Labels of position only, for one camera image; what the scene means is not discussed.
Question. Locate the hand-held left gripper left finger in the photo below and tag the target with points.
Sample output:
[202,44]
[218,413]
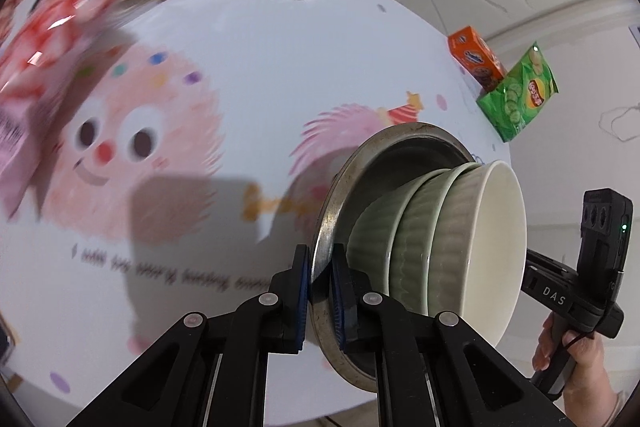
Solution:
[301,307]

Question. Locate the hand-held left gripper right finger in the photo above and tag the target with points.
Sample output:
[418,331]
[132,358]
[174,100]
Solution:
[337,307]

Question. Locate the smooth green ceramic bowl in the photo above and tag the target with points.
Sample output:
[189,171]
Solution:
[375,227]

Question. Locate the large stainless steel bowl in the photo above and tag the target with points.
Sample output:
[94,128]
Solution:
[330,207]

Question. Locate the ribbed green ceramic bowl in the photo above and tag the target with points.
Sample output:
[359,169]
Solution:
[415,232]

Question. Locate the cream ribbed ceramic bowl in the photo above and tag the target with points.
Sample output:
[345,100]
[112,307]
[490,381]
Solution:
[495,232]

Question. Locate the person's right forearm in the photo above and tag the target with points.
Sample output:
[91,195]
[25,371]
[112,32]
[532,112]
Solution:
[595,402]

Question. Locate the person's right hand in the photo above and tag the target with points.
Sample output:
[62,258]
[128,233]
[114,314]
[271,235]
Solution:
[590,357]

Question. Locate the green chip bag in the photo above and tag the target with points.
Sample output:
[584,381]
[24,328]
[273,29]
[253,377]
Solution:
[520,97]

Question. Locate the orange biscuit box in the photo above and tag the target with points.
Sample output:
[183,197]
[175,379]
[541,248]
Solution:
[475,52]

